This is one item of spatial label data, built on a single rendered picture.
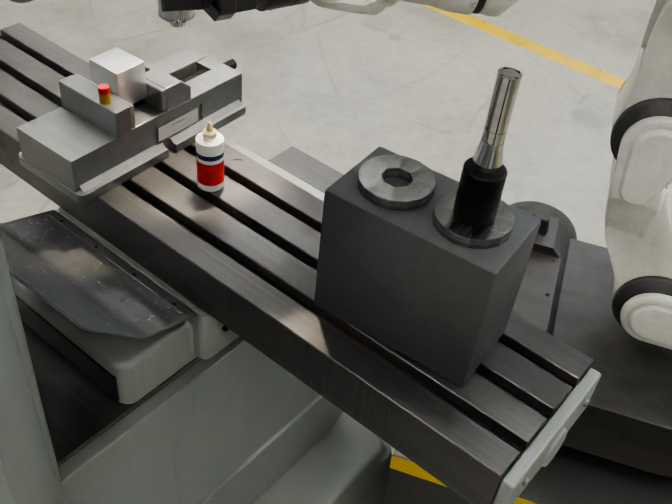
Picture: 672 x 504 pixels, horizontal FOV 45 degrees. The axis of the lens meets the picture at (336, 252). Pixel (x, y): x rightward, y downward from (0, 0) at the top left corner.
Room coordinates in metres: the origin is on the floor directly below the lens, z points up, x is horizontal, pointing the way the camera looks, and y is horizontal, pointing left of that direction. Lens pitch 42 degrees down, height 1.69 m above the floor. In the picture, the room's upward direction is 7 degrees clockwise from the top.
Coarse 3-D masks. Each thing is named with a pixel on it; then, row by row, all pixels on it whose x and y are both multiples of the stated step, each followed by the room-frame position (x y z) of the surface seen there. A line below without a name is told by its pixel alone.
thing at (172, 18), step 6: (162, 12) 0.95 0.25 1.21; (168, 12) 0.94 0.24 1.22; (174, 12) 0.94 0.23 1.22; (180, 12) 0.95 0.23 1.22; (186, 12) 0.95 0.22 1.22; (192, 12) 0.96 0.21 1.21; (162, 18) 0.95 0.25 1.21; (168, 18) 0.94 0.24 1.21; (174, 18) 0.94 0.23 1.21; (180, 18) 0.94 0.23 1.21; (186, 18) 0.95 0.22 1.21; (192, 18) 0.96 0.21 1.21
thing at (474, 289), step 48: (336, 192) 0.74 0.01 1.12; (384, 192) 0.73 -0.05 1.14; (432, 192) 0.75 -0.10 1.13; (336, 240) 0.73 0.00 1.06; (384, 240) 0.70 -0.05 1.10; (432, 240) 0.67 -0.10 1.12; (480, 240) 0.67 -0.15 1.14; (528, 240) 0.70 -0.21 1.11; (336, 288) 0.72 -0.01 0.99; (384, 288) 0.69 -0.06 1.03; (432, 288) 0.66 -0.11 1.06; (480, 288) 0.64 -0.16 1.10; (384, 336) 0.69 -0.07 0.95; (432, 336) 0.66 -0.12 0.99; (480, 336) 0.64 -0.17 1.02
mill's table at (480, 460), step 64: (0, 64) 1.25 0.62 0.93; (64, 64) 1.26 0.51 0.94; (0, 128) 1.05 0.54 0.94; (128, 192) 0.92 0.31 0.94; (192, 192) 0.94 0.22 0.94; (256, 192) 0.99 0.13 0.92; (192, 256) 0.80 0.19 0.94; (256, 256) 0.82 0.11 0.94; (256, 320) 0.72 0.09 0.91; (320, 320) 0.71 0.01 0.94; (512, 320) 0.75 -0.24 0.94; (320, 384) 0.66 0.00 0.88; (384, 384) 0.62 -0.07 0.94; (448, 384) 0.63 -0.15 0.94; (512, 384) 0.65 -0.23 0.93; (576, 384) 0.67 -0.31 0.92; (448, 448) 0.55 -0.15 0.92; (512, 448) 0.55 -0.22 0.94
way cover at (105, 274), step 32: (0, 224) 0.88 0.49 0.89; (32, 224) 0.90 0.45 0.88; (64, 224) 0.92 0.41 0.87; (32, 256) 0.81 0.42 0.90; (64, 256) 0.84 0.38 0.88; (96, 256) 0.85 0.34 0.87; (32, 288) 0.59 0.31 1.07; (64, 288) 0.74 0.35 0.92; (96, 288) 0.78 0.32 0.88; (128, 288) 0.79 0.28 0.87; (160, 288) 0.81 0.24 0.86; (96, 320) 0.68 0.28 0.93; (128, 320) 0.72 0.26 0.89; (160, 320) 0.74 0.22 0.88
